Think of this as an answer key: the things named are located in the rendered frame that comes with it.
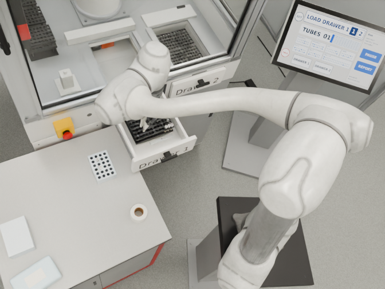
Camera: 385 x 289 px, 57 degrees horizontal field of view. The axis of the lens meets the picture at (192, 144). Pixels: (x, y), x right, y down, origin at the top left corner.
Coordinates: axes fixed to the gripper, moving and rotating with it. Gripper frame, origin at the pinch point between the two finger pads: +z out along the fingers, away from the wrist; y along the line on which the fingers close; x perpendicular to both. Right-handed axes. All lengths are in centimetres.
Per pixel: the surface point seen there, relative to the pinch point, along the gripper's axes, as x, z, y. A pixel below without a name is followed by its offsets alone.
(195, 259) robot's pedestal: -6, 99, 52
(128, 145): -7.4, 11.8, -2.1
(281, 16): 202, 79, 1
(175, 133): 12.6, 16.8, 9.0
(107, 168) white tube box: -17.5, 21.0, -4.7
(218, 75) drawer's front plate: 50, 11, 8
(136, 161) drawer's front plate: -12.6, 8.3, 6.1
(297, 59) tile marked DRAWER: 75, 0, 35
